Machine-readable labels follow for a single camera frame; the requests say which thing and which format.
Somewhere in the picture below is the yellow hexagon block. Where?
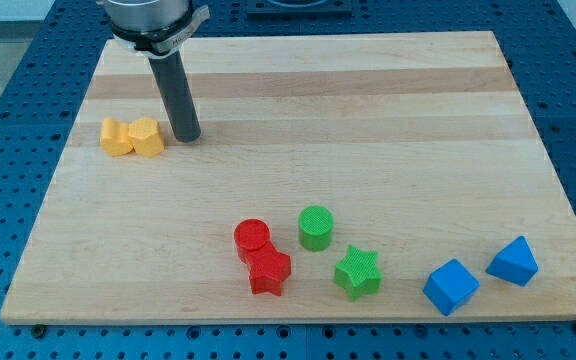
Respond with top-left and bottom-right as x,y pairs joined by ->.
128,117 -> 165,157

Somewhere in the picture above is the blue triangle block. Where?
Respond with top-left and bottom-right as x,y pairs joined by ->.
486,235 -> 539,287

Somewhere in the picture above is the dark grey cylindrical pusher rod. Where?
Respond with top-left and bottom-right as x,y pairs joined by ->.
149,52 -> 201,143

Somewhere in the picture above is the green cylinder block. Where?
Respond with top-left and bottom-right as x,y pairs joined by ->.
298,205 -> 334,252

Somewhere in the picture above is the red cylinder block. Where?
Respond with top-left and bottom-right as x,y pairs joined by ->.
233,218 -> 270,262

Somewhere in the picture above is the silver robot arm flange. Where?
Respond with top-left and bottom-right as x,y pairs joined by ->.
100,0 -> 211,59

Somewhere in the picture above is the blue cube block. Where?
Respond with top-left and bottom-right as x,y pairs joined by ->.
423,258 -> 480,316

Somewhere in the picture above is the green star block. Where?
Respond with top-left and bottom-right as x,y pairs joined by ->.
334,245 -> 382,302

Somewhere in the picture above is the wooden board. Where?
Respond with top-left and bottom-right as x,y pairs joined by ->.
0,31 -> 576,325

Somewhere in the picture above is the red star block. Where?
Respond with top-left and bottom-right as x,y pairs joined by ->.
244,242 -> 292,296

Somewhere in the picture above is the yellow heart block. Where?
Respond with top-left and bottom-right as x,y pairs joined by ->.
100,118 -> 133,157

